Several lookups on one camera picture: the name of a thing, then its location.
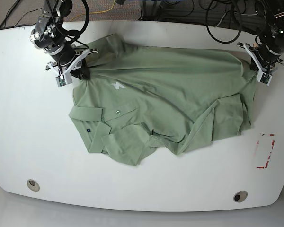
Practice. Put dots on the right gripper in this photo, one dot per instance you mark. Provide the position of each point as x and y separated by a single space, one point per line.
77 66

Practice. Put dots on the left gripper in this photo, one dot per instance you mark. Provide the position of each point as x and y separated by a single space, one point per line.
262 58

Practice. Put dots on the green polo t-shirt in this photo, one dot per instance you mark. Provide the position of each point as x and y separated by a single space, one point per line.
140 98

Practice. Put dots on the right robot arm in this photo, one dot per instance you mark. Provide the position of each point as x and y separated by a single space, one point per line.
62 45

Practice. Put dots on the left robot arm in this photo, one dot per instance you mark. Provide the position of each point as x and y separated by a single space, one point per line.
272 34

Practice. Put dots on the red tape rectangle marking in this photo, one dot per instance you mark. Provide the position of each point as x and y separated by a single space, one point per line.
263 151

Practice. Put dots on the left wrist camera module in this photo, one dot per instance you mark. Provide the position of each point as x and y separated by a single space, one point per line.
264 78

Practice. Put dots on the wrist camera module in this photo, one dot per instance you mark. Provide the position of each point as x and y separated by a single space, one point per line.
63 79
264 78

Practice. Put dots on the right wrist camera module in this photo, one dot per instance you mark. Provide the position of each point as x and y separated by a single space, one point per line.
63 79

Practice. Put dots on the left table cable grommet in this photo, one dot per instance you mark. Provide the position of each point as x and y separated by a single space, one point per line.
33 185

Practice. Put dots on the table cable grommet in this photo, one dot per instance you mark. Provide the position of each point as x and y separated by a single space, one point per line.
33 185
240 196

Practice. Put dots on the right table cable grommet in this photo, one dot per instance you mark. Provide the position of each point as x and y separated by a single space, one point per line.
240 196

